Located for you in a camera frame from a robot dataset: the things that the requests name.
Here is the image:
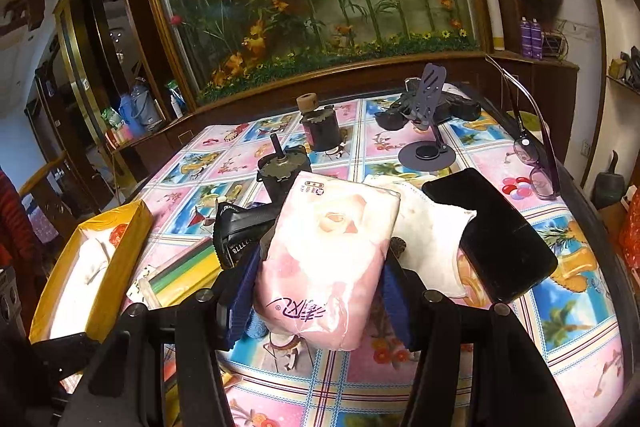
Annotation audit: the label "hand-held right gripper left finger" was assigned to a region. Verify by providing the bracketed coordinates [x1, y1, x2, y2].
[60, 252, 263, 427]

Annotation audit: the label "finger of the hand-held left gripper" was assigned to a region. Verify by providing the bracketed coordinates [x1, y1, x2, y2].
[30, 333, 103, 383]

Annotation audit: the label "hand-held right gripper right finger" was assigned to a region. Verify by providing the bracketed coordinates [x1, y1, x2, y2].
[382, 257, 576, 427]

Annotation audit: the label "pink rose tissue pack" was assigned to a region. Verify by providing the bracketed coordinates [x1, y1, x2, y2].
[254, 170, 402, 352]

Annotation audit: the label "yellow cardboard box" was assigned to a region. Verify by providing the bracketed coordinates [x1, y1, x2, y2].
[27, 199, 154, 349]

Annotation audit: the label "pack of coloured sticks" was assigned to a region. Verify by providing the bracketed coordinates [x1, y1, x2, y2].
[127, 239, 224, 309]

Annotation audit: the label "black foil packet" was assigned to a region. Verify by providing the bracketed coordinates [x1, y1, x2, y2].
[212, 201, 282, 271]

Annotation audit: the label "white plastic bag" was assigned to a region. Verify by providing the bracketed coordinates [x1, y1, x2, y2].
[362, 174, 479, 299]

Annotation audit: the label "black smartphone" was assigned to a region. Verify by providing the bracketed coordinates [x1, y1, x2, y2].
[422, 167, 559, 303]

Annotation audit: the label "geared motor with shaft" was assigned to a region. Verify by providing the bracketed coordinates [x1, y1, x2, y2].
[256, 134, 312, 204]

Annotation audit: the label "black phone stand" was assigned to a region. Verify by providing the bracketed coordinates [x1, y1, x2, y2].
[398, 63, 456, 168]

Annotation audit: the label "printed tablecloth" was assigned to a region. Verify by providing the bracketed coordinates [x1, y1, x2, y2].
[112, 93, 627, 427]

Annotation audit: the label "purple eyeglasses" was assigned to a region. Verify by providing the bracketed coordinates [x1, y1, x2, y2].
[484, 54, 562, 201]

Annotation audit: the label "black motor with wooden spool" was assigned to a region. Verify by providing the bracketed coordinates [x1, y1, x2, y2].
[296, 93, 344, 152]

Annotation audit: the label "blue thermos jug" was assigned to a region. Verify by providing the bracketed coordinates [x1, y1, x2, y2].
[119, 94, 144, 136]

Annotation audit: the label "grey-blue thermos jug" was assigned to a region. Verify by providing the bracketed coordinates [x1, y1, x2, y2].
[131, 77, 164, 130]

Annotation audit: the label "dark green gourd vase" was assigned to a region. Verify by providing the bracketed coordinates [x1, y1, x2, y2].
[592, 150, 626, 208]

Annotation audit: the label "red bag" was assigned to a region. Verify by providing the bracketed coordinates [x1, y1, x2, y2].
[619, 201, 640, 274]

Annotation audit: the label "wooden glass-door cabinet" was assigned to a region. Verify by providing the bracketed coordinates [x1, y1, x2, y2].
[25, 0, 152, 208]

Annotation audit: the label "artificial flower display cabinet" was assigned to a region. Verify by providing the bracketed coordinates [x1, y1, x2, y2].
[112, 0, 522, 108]

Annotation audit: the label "black plastic bracket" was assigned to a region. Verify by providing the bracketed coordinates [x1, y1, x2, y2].
[375, 89, 482, 130]

